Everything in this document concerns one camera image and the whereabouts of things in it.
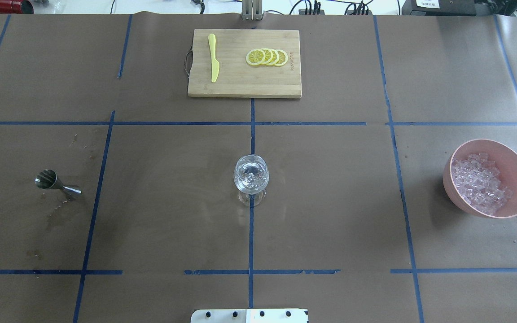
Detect black box device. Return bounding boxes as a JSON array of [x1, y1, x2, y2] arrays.
[[401, 0, 476, 16]]

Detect bamboo cutting board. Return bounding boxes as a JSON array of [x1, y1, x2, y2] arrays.
[[188, 29, 303, 99]]

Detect steel cocktail jigger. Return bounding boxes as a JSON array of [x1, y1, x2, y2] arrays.
[[34, 169, 82, 200]]

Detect pink bowl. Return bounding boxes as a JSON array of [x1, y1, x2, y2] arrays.
[[443, 139, 517, 219]]

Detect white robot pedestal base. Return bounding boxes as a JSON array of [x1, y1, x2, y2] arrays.
[[190, 308, 309, 323]]

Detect clear wine glass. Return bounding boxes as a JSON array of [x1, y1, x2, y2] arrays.
[[232, 155, 270, 207]]

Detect red cylinder can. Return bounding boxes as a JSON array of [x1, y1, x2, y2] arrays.
[[0, 0, 34, 14]]

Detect yellow plastic knife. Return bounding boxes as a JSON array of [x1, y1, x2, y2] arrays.
[[208, 34, 220, 83]]

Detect clear ice cubes pile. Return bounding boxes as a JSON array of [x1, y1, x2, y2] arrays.
[[451, 152, 513, 215]]

